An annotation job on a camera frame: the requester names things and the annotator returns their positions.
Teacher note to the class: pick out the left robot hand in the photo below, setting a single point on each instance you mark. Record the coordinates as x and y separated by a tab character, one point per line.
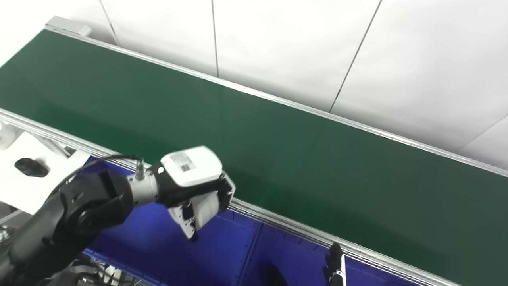
190	167

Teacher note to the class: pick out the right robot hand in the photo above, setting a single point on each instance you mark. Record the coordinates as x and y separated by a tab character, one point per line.
335	266

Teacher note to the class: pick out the white round plastic part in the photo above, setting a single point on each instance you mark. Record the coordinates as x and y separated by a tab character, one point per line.
207	210

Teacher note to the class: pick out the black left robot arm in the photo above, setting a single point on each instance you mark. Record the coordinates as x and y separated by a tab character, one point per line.
71	214

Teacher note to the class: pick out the green conveyor belt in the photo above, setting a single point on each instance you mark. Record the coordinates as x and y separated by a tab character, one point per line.
278	223
278	139

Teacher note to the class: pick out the grey conveyor support leg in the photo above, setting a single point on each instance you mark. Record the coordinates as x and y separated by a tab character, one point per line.
53	146

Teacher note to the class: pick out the black plastic part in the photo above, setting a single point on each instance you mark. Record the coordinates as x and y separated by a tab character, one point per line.
31	167

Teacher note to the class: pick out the grey conveyor end cap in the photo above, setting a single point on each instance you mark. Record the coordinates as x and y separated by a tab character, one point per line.
67	26

